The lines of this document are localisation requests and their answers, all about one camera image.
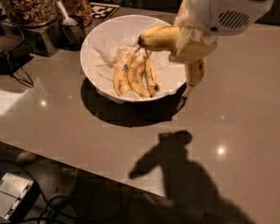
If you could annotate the black white marker tag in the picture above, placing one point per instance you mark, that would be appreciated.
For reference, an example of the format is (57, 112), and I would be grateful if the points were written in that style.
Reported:
(101, 12)

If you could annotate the white plastic spoon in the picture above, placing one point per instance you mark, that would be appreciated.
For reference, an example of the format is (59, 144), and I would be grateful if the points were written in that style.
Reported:
(67, 20)

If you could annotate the small glass nut jar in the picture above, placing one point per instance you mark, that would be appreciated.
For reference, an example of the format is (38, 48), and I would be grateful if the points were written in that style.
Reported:
(80, 8)

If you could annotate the white bowl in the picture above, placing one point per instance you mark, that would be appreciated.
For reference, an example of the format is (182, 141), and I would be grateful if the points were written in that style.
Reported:
(115, 31)

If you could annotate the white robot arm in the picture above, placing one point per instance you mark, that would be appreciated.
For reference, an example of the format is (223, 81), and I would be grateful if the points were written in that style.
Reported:
(203, 22)

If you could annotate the black device with cable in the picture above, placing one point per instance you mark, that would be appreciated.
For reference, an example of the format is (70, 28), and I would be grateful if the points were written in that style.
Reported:
(15, 52)

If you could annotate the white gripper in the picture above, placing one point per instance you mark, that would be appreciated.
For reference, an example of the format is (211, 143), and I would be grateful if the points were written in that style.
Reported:
(220, 8)

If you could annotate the right small yellow banana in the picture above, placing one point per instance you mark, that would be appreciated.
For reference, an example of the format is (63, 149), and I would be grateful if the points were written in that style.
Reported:
(151, 78)

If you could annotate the dark metal cup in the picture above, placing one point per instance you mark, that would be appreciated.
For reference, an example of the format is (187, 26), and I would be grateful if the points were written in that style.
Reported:
(73, 35)

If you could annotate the steel jar stand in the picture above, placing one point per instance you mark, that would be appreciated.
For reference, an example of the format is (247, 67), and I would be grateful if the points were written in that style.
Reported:
(45, 40)

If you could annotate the white paper liner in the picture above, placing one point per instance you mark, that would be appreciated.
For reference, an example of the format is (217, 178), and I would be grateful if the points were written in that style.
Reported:
(168, 73)

